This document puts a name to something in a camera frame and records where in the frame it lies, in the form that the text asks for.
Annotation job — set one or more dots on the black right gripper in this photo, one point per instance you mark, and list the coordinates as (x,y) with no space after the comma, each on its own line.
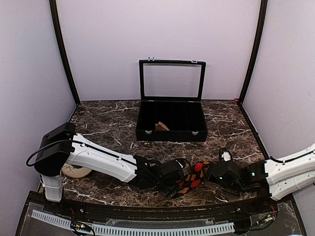
(209,175)

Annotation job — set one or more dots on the tan brown sock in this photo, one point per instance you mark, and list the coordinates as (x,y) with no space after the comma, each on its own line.
(161,126)

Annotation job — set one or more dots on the white slotted cable duct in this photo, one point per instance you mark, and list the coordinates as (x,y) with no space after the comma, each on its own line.
(139,228)

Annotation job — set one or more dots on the left black frame post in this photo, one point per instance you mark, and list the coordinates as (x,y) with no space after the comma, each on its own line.
(62,51)

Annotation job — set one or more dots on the red orange argyle sock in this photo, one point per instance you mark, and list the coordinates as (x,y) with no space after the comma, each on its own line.
(201,171)

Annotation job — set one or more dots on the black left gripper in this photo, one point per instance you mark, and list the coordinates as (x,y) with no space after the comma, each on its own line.
(171,190)

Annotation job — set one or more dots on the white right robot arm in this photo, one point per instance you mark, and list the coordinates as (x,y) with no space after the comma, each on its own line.
(272,178)

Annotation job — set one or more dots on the cream branch-pattern plate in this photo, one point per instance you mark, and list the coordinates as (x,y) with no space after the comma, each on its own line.
(73,172)

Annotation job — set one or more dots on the black frame post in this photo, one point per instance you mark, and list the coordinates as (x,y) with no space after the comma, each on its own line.
(62,51)
(255,49)

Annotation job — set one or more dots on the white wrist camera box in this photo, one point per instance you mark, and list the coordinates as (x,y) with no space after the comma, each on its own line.
(225,155)

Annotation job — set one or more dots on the right black frame post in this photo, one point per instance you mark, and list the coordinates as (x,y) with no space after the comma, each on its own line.
(255,49)

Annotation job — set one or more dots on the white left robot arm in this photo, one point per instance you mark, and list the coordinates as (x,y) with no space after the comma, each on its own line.
(64,145)

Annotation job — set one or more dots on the black glass-lid display case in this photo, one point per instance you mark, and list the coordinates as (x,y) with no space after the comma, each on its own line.
(170,92)

